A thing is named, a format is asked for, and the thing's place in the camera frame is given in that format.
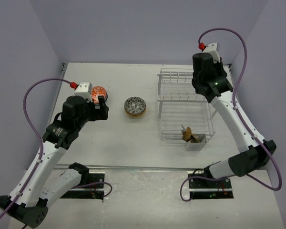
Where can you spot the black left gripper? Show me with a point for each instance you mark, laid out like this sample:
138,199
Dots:
98,113

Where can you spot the white bowl orange floral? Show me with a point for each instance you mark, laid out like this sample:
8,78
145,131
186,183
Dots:
98,91

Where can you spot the red geometric pattern bowl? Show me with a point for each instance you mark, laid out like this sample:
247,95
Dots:
134,105

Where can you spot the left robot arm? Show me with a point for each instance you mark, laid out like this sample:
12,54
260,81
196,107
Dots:
30,201

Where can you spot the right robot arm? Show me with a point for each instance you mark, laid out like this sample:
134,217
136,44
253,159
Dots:
210,80

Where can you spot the silver cutlery holder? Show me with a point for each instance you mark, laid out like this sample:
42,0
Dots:
197,142

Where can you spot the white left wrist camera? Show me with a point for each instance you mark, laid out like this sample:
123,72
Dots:
83,89

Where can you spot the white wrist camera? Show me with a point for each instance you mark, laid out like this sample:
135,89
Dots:
212,49
83,89

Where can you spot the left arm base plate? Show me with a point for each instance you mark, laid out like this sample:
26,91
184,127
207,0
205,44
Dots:
92,192

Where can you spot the white wire dish rack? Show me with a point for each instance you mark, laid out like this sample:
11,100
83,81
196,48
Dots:
179,107

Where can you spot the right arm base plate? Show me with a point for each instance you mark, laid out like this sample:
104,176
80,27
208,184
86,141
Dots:
205,189

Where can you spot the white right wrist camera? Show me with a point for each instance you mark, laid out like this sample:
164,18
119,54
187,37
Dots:
212,49

